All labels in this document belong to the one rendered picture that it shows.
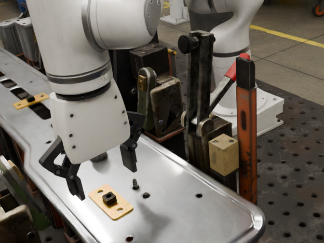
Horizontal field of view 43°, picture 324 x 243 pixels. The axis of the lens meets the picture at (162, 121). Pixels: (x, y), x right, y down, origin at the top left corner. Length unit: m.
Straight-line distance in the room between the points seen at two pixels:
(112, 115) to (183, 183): 0.18
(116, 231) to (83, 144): 0.14
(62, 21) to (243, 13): 0.76
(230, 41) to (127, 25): 0.78
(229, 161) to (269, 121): 0.71
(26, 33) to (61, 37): 0.84
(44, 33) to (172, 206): 0.31
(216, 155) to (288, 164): 0.59
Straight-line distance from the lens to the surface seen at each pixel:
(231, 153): 0.65
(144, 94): 0.84
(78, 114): 0.55
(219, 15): 3.90
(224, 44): 1.23
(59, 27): 0.50
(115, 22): 0.46
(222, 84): 0.73
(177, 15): 5.01
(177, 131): 0.90
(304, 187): 1.15
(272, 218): 1.05
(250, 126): 0.63
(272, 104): 1.34
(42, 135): 0.90
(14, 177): 0.62
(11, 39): 1.61
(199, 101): 0.68
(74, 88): 0.52
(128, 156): 0.64
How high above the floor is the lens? 1.42
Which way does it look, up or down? 30 degrees down
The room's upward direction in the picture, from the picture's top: 8 degrees counter-clockwise
